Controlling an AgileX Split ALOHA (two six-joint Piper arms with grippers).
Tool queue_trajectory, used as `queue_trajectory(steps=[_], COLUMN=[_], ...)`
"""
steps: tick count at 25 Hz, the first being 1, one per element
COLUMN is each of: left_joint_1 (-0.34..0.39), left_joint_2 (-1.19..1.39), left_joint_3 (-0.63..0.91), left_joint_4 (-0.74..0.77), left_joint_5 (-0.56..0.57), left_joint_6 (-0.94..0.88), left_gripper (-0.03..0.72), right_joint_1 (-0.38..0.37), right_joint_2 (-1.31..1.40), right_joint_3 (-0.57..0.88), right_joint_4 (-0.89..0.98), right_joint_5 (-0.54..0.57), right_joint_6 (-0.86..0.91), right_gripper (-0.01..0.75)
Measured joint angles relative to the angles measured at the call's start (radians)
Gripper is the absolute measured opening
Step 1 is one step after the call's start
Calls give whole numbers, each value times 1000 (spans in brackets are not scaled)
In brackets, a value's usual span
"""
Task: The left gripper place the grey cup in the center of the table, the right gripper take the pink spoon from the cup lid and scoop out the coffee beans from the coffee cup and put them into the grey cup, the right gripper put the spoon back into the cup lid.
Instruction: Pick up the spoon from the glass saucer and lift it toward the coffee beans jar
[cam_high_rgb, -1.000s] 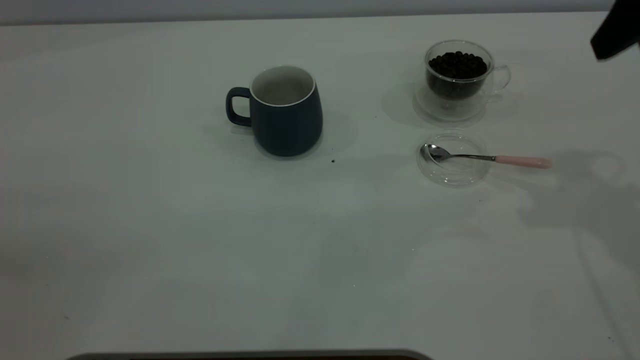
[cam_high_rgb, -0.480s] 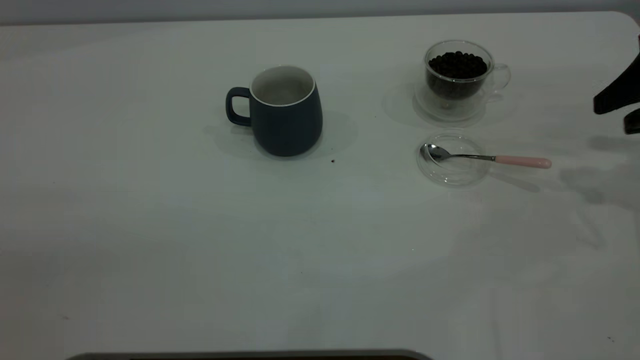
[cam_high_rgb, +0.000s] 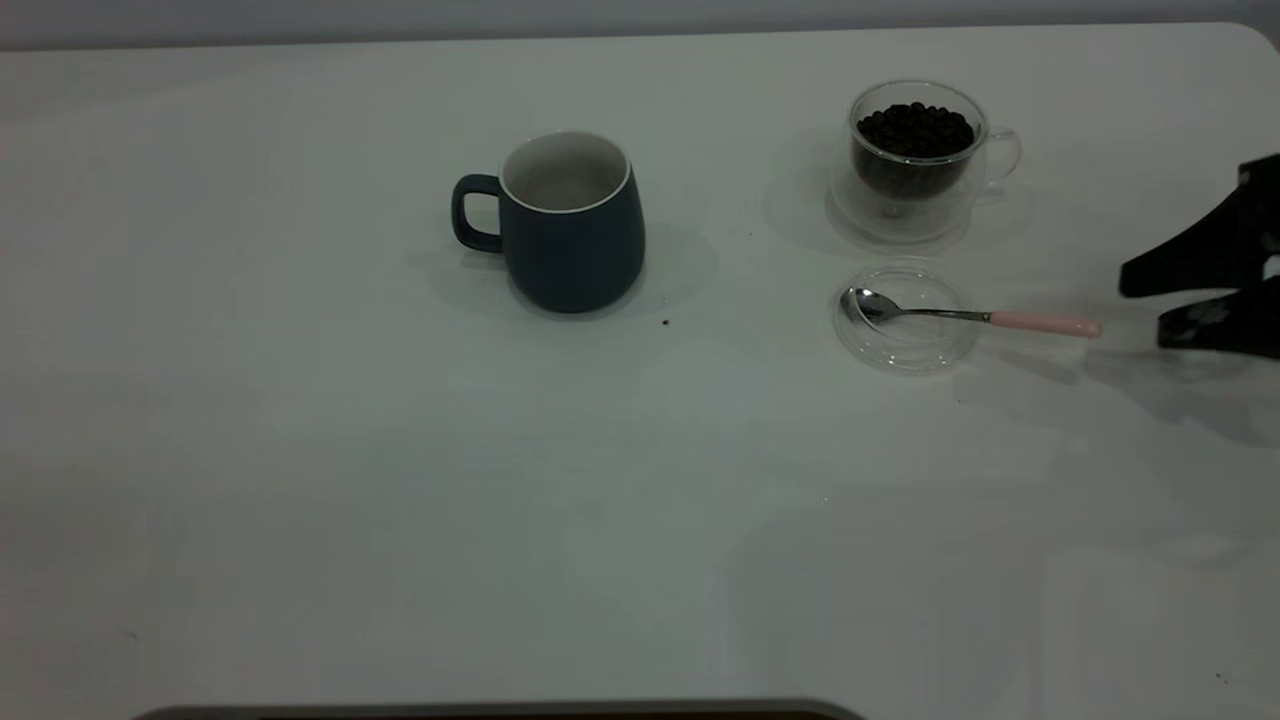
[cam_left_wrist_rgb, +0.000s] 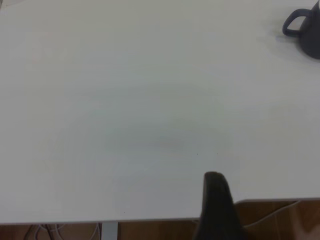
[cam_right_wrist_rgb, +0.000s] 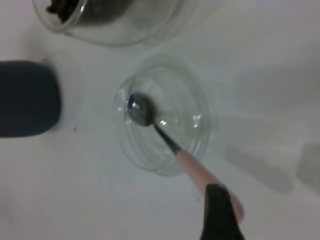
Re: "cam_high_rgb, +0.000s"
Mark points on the clear glass saucer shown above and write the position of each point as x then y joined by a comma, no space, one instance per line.
850,226

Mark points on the clear glass round dish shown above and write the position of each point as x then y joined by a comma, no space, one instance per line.
900,352

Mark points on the dark blue ceramic mug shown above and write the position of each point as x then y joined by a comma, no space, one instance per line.
575,255

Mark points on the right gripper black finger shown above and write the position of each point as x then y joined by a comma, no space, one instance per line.
1235,325
1220,250

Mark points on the dark coffee beans pile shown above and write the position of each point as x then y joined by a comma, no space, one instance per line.
915,140

